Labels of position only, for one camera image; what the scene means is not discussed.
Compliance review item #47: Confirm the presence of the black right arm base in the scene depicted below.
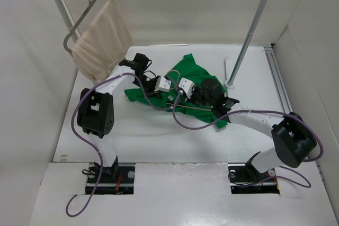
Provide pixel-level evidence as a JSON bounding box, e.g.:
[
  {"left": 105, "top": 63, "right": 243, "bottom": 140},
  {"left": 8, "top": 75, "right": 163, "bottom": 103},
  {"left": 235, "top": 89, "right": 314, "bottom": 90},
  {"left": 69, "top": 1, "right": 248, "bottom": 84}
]
[{"left": 228, "top": 163, "right": 280, "bottom": 194}]

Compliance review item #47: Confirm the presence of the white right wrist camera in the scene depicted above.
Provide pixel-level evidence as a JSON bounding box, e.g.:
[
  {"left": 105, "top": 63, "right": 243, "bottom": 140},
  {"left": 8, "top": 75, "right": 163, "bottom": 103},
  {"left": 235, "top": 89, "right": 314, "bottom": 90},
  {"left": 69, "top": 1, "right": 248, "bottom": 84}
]
[{"left": 178, "top": 77, "right": 195, "bottom": 98}]

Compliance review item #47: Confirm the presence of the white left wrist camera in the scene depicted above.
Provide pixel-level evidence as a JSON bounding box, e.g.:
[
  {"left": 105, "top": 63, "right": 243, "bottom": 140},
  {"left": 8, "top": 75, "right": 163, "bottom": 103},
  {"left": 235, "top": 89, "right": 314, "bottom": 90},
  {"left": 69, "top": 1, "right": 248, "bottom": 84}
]
[{"left": 154, "top": 76, "right": 172, "bottom": 92}]

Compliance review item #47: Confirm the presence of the pink wire hanger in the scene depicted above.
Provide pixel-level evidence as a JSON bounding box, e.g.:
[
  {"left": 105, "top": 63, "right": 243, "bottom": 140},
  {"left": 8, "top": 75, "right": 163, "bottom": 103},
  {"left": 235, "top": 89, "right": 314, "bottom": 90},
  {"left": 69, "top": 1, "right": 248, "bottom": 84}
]
[{"left": 165, "top": 68, "right": 218, "bottom": 110}]

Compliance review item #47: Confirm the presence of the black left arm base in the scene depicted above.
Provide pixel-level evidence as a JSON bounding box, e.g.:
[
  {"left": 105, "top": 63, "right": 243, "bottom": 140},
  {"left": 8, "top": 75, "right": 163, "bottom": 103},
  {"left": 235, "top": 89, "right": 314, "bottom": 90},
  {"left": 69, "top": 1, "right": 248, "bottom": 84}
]
[{"left": 82, "top": 163, "right": 136, "bottom": 195}]

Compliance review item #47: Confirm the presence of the green t shirt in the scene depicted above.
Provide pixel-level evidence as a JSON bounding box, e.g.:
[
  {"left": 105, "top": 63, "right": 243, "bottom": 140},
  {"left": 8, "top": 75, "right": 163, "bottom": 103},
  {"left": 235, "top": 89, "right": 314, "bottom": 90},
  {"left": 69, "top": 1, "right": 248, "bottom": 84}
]
[{"left": 124, "top": 53, "right": 226, "bottom": 124}]

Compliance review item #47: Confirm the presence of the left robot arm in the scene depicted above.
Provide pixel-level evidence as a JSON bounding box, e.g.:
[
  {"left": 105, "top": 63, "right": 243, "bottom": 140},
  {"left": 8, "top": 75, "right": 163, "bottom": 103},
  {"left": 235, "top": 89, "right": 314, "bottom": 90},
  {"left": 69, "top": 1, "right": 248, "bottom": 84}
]
[{"left": 71, "top": 53, "right": 171, "bottom": 182}]

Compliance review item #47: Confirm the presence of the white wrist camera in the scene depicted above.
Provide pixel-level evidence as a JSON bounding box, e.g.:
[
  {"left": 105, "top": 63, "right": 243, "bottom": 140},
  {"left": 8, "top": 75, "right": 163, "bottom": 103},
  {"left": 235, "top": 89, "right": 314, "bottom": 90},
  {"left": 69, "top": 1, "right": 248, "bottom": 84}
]
[
  {"left": 178, "top": 77, "right": 195, "bottom": 98},
  {"left": 154, "top": 76, "right": 172, "bottom": 92}
]

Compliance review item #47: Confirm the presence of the beige cloth on hanger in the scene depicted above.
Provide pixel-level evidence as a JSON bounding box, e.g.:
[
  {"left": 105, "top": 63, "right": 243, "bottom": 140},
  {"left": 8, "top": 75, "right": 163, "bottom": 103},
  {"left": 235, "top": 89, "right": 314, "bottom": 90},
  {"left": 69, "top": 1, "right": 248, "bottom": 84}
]
[{"left": 71, "top": 0, "right": 133, "bottom": 82}]

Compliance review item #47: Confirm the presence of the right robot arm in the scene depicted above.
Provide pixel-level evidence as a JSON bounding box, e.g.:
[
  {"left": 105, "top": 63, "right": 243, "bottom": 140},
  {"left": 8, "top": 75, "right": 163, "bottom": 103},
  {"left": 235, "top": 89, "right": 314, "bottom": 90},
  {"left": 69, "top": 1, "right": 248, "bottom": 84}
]
[{"left": 187, "top": 78, "right": 317, "bottom": 182}]

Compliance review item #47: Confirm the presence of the aluminium rail right side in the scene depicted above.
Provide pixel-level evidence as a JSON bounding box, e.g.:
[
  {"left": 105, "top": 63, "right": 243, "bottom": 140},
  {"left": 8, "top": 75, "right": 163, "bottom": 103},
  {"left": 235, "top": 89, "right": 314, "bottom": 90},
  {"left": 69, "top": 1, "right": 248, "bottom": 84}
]
[{"left": 264, "top": 46, "right": 292, "bottom": 113}]

